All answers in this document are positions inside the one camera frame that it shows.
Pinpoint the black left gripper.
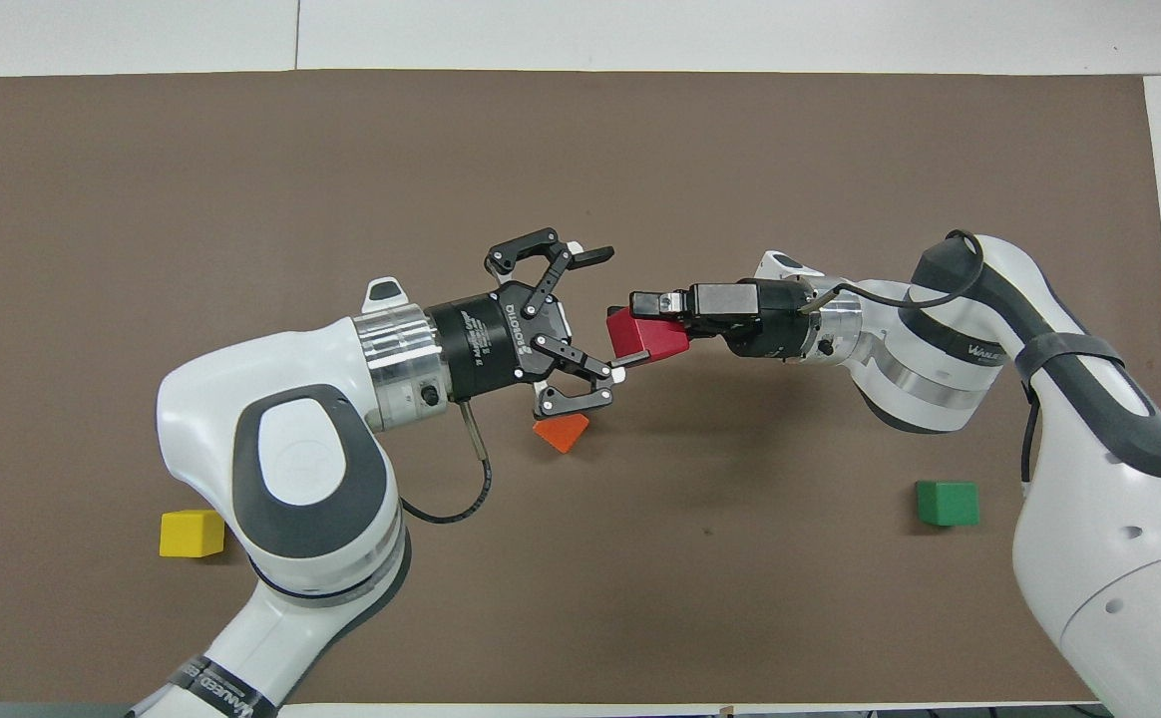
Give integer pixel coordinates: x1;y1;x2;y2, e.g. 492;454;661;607
427;227;652;419

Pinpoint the red wooden block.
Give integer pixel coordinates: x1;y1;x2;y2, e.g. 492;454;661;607
606;305;691;368

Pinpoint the yellow wooden block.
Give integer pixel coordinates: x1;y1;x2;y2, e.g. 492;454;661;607
159;510;227;559

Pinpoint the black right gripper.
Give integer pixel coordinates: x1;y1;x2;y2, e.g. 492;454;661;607
629;280;822;361

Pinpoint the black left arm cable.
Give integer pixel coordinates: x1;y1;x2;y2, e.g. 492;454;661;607
400;399;495;528

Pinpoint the orange wooden block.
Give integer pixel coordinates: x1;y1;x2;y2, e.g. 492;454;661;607
533;413;591;455

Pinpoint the green wooden block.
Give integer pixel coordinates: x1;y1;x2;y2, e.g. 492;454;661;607
915;480;980;528

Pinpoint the brown table mat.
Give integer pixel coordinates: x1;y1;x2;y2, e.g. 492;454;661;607
0;68;1161;707

